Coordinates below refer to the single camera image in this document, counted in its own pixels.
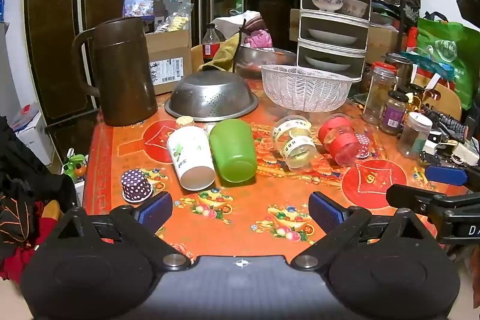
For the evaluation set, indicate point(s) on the glass jar with purple label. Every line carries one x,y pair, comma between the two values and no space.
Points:
393,113

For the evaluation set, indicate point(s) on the tall glass jar red lid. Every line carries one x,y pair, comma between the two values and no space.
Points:
378,95

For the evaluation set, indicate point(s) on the clear jar with white lid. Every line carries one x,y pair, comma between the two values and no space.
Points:
413,136

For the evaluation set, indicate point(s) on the pink cloth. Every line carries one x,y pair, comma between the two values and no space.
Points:
259,39

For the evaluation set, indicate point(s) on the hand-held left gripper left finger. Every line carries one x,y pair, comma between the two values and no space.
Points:
154,212

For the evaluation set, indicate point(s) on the black hair brush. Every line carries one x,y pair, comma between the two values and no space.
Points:
446,123

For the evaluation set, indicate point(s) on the steel basin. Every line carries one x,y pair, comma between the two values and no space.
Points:
262,59

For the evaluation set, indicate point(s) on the clear cup with red sleeve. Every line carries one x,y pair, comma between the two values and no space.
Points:
341,142

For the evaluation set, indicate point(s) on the green and orange toy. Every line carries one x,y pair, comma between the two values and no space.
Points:
74,164

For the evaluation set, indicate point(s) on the white plate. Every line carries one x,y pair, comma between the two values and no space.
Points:
332,37
327,63

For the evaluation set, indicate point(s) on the soda bottle with red label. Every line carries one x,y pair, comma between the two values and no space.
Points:
211,44

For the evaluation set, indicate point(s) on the red printed tablecloth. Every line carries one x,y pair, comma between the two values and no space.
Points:
255,200

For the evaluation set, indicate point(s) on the white power strip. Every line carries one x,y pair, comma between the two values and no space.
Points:
467,154

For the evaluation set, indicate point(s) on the pile of dark clothes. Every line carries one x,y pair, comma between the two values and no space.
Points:
26,192

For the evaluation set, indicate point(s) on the white cup with plant print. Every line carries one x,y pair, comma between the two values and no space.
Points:
189,155

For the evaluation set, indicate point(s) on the red polka dot paper cup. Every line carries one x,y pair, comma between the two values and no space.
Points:
364,145

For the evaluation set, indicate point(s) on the green shopping bag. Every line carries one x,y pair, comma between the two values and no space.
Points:
448,50

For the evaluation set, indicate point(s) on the blue patterned porcelain bowl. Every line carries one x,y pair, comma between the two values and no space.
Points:
326,0

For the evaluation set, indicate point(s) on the cardboard box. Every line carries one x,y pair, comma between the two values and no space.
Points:
168,57

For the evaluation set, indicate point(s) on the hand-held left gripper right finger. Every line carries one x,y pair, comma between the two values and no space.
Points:
325,214

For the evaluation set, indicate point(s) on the white plastic basket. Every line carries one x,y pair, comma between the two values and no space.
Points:
305,89

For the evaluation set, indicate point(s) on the brown plastic jug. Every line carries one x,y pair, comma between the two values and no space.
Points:
123,76

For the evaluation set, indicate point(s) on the pink patterned porcelain bowl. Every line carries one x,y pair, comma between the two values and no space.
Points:
355,7

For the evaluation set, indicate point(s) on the purple polka dot paper cup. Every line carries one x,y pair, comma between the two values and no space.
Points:
135,185

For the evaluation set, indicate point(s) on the tiered mesh dish rack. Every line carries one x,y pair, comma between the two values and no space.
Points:
333,24

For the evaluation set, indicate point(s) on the white carton box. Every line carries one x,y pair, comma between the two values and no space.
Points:
32,132

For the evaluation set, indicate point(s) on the green plastic cup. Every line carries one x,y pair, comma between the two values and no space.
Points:
232,151

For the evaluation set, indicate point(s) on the wooden chair back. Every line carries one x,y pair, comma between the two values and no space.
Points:
444,97

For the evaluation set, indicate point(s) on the yellow polka dot paper cup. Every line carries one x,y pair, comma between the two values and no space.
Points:
185,121

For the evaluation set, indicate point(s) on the yellow green cloth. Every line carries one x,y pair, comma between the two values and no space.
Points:
221,55

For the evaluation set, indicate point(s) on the bag of snack packets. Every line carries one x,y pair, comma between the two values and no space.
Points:
174,20

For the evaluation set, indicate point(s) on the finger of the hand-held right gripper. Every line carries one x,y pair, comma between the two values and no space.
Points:
410,197
446,174

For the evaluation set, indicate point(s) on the steel colander bowl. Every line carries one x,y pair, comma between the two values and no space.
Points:
212,93

